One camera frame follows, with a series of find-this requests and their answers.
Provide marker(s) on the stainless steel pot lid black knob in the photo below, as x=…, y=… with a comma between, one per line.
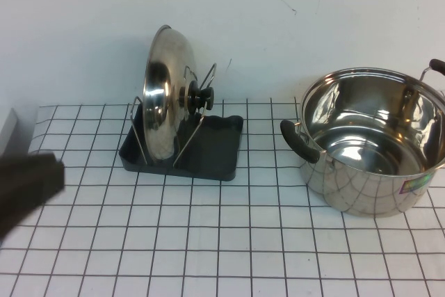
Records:
x=163, y=102

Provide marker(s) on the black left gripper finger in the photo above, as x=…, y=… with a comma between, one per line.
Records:
x=31, y=159
x=38, y=185

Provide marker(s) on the white black grid tablecloth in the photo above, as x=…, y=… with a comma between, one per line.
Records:
x=208, y=241

